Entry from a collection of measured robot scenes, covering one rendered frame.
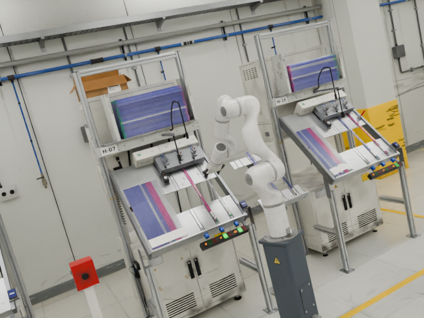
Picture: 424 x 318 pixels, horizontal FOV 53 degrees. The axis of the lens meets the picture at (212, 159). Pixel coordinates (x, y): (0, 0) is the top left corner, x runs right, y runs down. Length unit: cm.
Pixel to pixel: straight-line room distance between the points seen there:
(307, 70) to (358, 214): 129
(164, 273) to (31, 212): 184
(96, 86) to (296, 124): 160
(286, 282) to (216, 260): 85
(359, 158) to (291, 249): 135
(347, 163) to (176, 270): 151
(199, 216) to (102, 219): 191
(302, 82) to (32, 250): 295
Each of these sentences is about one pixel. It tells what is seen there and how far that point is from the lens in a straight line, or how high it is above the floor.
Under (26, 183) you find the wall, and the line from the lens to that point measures 441.
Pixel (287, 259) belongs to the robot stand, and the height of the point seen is 61.
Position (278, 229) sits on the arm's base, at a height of 76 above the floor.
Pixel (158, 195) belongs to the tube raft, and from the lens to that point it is 286.
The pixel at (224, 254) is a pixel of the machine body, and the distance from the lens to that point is 318.
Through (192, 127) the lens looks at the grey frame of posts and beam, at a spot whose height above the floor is 134.
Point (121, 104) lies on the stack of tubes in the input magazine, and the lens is 297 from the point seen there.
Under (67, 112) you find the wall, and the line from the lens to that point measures 442.
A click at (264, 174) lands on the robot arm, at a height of 108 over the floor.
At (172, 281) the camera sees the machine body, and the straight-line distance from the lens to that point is 307.
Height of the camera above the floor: 156
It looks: 9 degrees down
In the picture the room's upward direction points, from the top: 14 degrees counter-clockwise
